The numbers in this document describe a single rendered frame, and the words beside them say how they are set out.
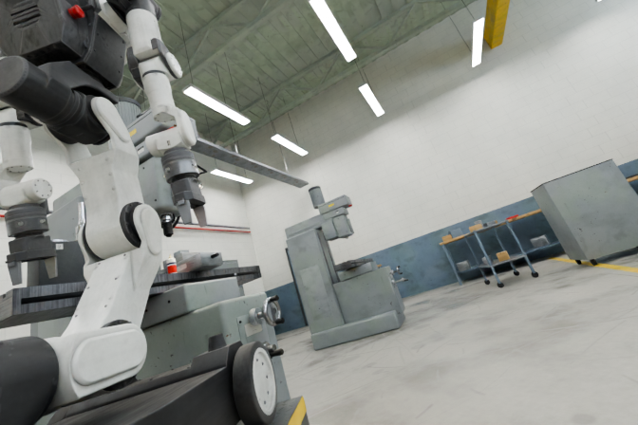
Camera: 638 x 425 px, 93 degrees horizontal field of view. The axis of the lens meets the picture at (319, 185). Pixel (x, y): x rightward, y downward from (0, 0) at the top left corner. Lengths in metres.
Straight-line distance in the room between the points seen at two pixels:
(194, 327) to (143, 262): 0.56
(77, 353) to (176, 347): 0.82
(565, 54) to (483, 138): 2.39
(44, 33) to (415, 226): 7.31
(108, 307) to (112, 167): 0.39
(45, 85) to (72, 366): 0.64
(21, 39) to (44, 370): 0.84
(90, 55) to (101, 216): 0.47
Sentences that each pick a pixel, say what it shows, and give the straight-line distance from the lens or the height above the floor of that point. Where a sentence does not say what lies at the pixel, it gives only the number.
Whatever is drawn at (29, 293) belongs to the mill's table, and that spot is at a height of 0.94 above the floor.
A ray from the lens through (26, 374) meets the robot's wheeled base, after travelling 0.73.
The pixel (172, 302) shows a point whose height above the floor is 0.82.
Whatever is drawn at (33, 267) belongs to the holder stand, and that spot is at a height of 1.06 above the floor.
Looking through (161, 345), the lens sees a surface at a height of 0.67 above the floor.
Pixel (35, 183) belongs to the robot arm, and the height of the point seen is 1.20.
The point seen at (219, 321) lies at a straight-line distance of 1.36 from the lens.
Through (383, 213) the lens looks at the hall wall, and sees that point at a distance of 7.90.
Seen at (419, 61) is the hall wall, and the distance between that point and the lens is 9.06.
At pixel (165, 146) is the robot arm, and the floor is 1.16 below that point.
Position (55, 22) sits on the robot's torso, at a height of 1.53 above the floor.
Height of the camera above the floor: 0.67
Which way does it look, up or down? 19 degrees up
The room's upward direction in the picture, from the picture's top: 18 degrees counter-clockwise
